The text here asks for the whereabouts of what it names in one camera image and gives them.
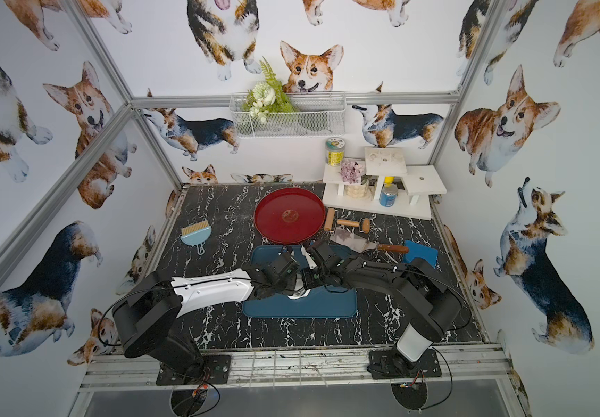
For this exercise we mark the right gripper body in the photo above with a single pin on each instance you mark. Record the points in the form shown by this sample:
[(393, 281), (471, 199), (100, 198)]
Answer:
[(316, 271)]

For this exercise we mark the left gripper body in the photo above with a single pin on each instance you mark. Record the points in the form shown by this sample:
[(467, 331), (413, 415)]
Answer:
[(294, 279)]

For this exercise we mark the wooden double roller pin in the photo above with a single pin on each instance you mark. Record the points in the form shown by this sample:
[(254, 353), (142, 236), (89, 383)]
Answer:
[(331, 221)]

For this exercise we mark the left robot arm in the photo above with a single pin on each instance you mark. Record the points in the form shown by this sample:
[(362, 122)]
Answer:
[(144, 318)]

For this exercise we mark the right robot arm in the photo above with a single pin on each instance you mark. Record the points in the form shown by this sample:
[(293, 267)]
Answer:
[(429, 303)]

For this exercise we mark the white dough piece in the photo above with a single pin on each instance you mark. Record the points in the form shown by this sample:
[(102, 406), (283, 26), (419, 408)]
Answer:
[(299, 295)]

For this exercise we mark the metal dough scraper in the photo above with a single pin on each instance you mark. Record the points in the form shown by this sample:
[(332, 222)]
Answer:
[(360, 244)]

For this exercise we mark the teal plastic tray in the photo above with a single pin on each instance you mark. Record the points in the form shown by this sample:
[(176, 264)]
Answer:
[(320, 303)]

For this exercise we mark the red round tray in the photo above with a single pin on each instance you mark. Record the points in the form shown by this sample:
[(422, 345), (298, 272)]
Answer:
[(289, 215)]

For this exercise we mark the light blue hand brush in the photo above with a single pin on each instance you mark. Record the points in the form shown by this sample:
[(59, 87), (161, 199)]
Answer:
[(196, 235)]

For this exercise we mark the blue can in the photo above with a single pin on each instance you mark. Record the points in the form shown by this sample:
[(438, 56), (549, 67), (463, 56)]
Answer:
[(388, 195)]

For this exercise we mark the pink flower decoration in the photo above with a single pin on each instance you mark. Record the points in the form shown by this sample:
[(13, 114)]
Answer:
[(352, 171)]

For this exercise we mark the white tiered shelf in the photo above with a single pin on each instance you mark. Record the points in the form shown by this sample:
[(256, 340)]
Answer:
[(400, 190)]

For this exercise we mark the yellow bottle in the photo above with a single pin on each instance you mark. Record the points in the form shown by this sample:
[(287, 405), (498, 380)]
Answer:
[(388, 180)]

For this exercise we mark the yellow sunflower seed can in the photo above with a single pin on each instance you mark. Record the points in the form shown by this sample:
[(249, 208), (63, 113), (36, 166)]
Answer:
[(335, 147)]

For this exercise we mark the artificial green white flowers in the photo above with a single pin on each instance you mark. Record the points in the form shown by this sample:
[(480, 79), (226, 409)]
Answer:
[(267, 98)]

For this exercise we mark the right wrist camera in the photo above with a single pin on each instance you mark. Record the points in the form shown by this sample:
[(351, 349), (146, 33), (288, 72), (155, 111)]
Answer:
[(311, 264)]

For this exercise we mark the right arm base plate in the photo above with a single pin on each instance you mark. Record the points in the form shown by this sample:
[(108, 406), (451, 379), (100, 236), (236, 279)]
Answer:
[(390, 365)]

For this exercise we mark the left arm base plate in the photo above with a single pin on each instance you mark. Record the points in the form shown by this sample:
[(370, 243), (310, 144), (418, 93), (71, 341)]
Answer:
[(214, 369)]

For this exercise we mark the white wire wall basket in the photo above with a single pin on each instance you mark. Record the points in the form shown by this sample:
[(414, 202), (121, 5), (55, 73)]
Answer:
[(315, 115)]

